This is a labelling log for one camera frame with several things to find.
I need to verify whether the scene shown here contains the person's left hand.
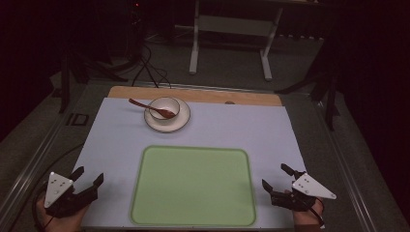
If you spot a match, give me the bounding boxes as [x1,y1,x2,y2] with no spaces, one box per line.
[36,196,91,232]

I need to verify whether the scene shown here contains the black floor cables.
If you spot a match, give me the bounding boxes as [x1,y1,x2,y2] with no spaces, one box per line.
[130,42,172,90]

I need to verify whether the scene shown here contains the brown wooden spoon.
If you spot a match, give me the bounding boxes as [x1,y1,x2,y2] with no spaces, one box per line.
[128,98,177,119]

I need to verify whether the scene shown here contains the white metal stand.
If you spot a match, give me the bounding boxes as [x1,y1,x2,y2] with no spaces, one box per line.
[189,0,284,81]

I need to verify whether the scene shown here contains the white table mat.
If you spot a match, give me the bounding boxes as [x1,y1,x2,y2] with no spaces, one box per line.
[73,97,308,230]

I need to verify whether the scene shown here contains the black tripod stand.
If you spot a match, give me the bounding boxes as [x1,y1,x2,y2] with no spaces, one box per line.
[51,47,130,114]
[274,38,341,131]

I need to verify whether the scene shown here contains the white bowl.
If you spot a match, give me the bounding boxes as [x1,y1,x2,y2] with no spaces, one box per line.
[148,96,182,122]

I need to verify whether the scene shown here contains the person's right hand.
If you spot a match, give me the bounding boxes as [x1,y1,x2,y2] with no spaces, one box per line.
[291,197,326,232]

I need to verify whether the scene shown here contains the green tray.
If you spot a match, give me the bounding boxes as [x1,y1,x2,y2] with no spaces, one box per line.
[130,145,257,227]

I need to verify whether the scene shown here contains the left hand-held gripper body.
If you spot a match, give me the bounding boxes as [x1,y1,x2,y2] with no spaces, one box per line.
[44,171,99,218]

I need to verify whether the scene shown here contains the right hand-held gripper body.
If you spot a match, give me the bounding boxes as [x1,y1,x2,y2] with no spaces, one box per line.
[271,172,337,213]

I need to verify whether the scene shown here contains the white saucer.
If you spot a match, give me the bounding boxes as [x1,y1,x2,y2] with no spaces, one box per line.
[143,97,191,133]

